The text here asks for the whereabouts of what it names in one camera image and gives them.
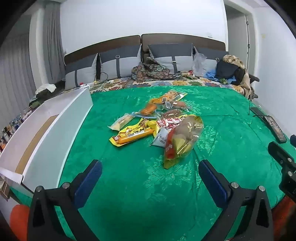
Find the dark brown meat packet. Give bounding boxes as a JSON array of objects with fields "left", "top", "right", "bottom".
[{"left": 161, "top": 109, "right": 186, "bottom": 120}]

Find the green patterned blanket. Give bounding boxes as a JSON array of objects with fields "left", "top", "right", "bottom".
[{"left": 10, "top": 85, "right": 287, "bottom": 241}]

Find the dark floral cloth bundle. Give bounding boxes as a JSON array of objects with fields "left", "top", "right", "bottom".
[{"left": 131, "top": 57, "right": 184, "bottom": 82}]

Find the orange sausage clear packet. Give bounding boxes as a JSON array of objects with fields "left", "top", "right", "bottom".
[{"left": 131, "top": 103, "right": 160, "bottom": 118}]

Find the long yellow sausage packet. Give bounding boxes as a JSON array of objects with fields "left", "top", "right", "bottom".
[{"left": 109, "top": 127, "right": 154, "bottom": 145}]

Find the grey curtain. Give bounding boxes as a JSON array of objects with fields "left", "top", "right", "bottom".
[{"left": 0, "top": 2, "right": 65, "bottom": 131}]

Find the cream snack bar packet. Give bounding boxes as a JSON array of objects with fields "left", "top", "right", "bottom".
[{"left": 107, "top": 113, "right": 135, "bottom": 131}]

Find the brown sausage clear packet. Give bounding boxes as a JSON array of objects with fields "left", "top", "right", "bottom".
[{"left": 162, "top": 98, "right": 193, "bottom": 111}]

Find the red and white snack packet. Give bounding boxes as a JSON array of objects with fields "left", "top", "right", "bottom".
[{"left": 156, "top": 117, "right": 185, "bottom": 131}]

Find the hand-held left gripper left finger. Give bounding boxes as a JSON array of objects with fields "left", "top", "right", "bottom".
[{"left": 27, "top": 159, "right": 102, "bottom": 241}]

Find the yellow printed snack packet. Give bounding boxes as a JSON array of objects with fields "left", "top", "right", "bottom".
[{"left": 118, "top": 118, "right": 160, "bottom": 136}]

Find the small white grey packet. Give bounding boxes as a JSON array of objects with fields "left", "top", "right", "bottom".
[{"left": 150, "top": 127, "right": 172, "bottom": 148}]

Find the floral bedsheet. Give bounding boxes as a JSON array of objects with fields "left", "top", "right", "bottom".
[{"left": 89, "top": 75, "right": 252, "bottom": 96}]

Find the clear plastic bag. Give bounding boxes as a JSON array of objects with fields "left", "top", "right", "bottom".
[{"left": 192, "top": 53, "right": 208, "bottom": 77}]

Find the white door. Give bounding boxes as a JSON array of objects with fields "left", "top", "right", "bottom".
[{"left": 224, "top": 0, "right": 253, "bottom": 76}]

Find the blue cloth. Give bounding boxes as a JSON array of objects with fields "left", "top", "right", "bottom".
[{"left": 203, "top": 69, "right": 237, "bottom": 85}]

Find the orange round object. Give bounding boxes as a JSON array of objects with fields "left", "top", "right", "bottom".
[{"left": 10, "top": 205, "right": 31, "bottom": 233}]

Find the black smartphone lit screen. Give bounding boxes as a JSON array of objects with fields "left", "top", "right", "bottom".
[{"left": 264, "top": 115, "right": 287, "bottom": 143}]

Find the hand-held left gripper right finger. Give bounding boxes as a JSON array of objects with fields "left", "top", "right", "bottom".
[{"left": 198, "top": 159, "right": 275, "bottom": 241}]

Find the grey strapped pillow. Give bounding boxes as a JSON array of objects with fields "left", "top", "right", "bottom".
[
  {"left": 99, "top": 44, "right": 142, "bottom": 80},
  {"left": 194, "top": 46, "right": 230, "bottom": 71},
  {"left": 147, "top": 43, "right": 194, "bottom": 73},
  {"left": 65, "top": 53, "right": 99, "bottom": 91}
]

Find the white cardboard box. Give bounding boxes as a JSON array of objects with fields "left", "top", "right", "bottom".
[{"left": 0, "top": 85, "right": 93, "bottom": 200}]

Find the row of small bottles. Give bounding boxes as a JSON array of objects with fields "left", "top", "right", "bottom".
[{"left": 0, "top": 108, "right": 36, "bottom": 152}]

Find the black charging cable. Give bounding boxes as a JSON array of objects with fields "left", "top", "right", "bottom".
[{"left": 93, "top": 72, "right": 110, "bottom": 82}]

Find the gold clear snack bag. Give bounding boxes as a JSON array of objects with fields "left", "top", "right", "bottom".
[{"left": 163, "top": 115, "right": 204, "bottom": 169}]

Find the pile of clothes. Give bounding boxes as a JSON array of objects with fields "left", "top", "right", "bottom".
[{"left": 29, "top": 80, "right": 65, "bottom": 110}]

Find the yellow window snack packet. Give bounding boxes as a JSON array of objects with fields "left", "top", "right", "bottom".
[{"left": 149, "top": 90, "right": 188, "bottom": 105}]

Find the beige patterned scarf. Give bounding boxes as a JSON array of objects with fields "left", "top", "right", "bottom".
[{"left": 223, "top": 55, "right": 253, "bottom": 100}]

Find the brown headboard panel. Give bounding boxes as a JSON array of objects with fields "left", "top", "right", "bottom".
[
  {"left": 141, "top": 34, "right": 226, "bottom": 63},
  {"left": 63, "top": 35, "right": 141, "bottom": 68}
]

